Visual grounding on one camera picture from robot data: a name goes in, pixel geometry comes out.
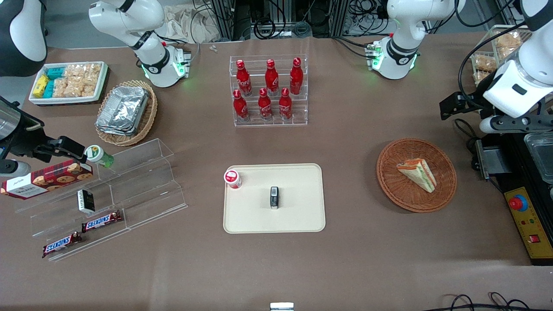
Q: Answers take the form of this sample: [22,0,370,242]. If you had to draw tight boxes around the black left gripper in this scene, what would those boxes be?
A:
[440,92,481,121]

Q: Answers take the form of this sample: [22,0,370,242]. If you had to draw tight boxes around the triangular sandwich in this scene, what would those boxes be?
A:
[397,158,437,193]

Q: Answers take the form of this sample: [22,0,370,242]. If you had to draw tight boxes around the light oval wicker basket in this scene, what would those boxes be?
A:
[95,80,158,146]

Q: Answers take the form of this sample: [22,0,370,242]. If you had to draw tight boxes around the brown round wicker basket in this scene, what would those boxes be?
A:
[376,138,457,213]

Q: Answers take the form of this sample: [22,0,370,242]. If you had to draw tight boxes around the cream plastic tray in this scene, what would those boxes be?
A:
[223,163,326,234]

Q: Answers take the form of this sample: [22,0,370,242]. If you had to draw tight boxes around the green bottle white cap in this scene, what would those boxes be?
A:
[85,145,114,168]

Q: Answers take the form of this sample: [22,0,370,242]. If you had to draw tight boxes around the red tartan cookie box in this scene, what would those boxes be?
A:
[0,159,93,200]

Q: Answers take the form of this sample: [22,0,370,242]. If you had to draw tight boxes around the white rectangular snack bin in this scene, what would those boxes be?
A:
[29,61,108,105]

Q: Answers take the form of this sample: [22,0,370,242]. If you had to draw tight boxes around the bagged bread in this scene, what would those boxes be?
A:
[473,54,497,83]
[495,31,526,59]

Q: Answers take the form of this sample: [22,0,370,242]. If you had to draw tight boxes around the small black white box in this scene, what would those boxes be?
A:
[77,189,95,213]

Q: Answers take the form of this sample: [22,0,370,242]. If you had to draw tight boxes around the stacked aluminium foil trays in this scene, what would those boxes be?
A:
[96,86,149,136]

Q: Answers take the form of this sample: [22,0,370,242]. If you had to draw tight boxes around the yellow snack packet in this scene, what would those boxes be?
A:
[33,75,50,98]

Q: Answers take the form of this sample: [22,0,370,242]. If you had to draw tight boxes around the Snickers chocolate bar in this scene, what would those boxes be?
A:
[42,232,83,258]
[82,210,123,233]

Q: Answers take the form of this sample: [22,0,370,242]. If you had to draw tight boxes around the clear acrylic step shelf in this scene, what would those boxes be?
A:
[15,138,188,262]

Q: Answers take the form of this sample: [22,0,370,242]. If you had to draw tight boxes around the black equipment base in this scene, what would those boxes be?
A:
[493,123,553,260]

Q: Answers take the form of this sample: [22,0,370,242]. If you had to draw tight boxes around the clear plastic container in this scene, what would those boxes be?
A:
[524,132,553,184]

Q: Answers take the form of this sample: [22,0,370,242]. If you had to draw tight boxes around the yellow emergency stop box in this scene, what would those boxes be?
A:
[504,187,553,266]

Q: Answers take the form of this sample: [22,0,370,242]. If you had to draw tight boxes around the clear acrylic bottle rack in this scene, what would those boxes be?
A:
[229,55,308,127]

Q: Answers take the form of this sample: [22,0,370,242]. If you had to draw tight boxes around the red cola bottle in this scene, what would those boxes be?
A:
[236,60,252,96]
[289,57,304,95]
[258,88,273,121]
[279,88,292,121]
[233,90,249,122]
[265,59,279,96]

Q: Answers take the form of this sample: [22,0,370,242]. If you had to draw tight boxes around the small red-capped white bottle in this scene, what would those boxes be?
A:
[223,170,242,189]

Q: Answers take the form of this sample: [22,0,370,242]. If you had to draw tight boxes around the crumpled beige cloth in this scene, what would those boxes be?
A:
[163,4,222,44]

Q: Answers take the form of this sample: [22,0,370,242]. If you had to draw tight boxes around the black cable on table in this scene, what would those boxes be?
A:
[454,119,481,152]

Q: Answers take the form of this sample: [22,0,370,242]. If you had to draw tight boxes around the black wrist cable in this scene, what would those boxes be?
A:
[458,22,526,98]

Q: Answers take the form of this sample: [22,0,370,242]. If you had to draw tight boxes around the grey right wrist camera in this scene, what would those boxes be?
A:
[0,160,32,177]

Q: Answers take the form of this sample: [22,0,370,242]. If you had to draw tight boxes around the grey metal bracket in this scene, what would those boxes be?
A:
[475,140,504,180]

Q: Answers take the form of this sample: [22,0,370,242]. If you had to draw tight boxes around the aluminium frame with cables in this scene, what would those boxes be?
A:
[190,0,389,41]

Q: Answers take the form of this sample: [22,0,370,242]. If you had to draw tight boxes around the black cable at table edge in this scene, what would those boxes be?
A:
[432,292,553,311]

